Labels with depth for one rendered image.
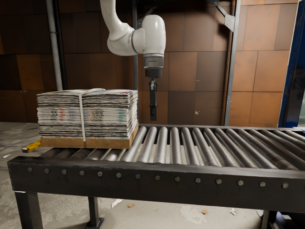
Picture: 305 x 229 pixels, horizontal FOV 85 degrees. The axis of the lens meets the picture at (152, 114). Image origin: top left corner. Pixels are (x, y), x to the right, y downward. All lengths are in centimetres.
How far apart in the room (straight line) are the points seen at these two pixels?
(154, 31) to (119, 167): 53
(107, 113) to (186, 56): 312
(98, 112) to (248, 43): 359
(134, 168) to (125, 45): 51
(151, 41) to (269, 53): 355
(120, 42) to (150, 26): 15
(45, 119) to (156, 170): 50
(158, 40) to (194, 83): 299
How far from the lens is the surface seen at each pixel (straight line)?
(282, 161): 78
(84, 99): 72
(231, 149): 82
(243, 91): 395
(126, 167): 60
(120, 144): 71
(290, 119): 143
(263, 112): 419
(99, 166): 62
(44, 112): 81
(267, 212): 148
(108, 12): 75
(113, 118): 69
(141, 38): 75
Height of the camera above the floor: 110
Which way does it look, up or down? 13 degrees down
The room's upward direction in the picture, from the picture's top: straight up
